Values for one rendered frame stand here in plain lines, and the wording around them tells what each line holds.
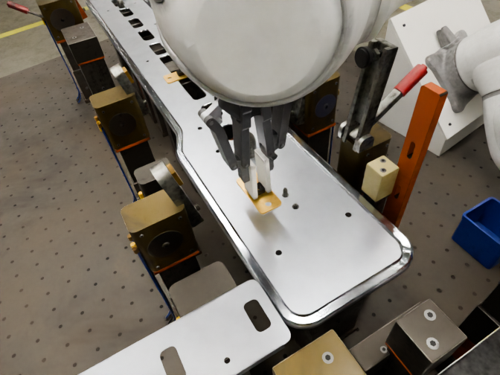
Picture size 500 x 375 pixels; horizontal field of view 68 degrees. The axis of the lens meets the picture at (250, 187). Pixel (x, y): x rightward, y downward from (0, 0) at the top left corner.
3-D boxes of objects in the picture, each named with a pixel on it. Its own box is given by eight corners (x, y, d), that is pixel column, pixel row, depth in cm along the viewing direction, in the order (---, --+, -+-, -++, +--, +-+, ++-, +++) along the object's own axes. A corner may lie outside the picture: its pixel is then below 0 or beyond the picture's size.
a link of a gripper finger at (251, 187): (255, 165, 51) (251, 167, 51) (258, 198, 56) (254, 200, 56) (245, 152, 53) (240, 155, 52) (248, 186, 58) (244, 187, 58)
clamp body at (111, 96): (127, 203, 104) (74, 100, 78) (167, 186, 108) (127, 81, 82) (135, 219, 100) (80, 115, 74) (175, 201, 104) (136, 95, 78)
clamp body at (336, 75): (290, 196, 101) (290, 74, 74) (322, 180, 104) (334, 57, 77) (304, 212, 97) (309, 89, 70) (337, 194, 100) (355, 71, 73)
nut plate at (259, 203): (235, 181, 60) (234, 175, 59) (255, 171, 61) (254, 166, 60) (261, 215, 54) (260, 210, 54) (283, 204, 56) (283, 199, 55)
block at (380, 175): (341, 278, 83) (366, 162, 56) (353, 271, 84) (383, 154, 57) (351, 291, 81) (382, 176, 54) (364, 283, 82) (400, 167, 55)
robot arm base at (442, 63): (452, 17, 106) (470, 7, 100) (489, 82, 109) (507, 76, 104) (415, 47, 99) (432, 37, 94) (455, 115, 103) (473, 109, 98)
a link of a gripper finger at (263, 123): (243, 82, 45) (253, 77, 45) (257, 146, 54) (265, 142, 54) (259, 97, 43) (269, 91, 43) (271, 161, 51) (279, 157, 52)
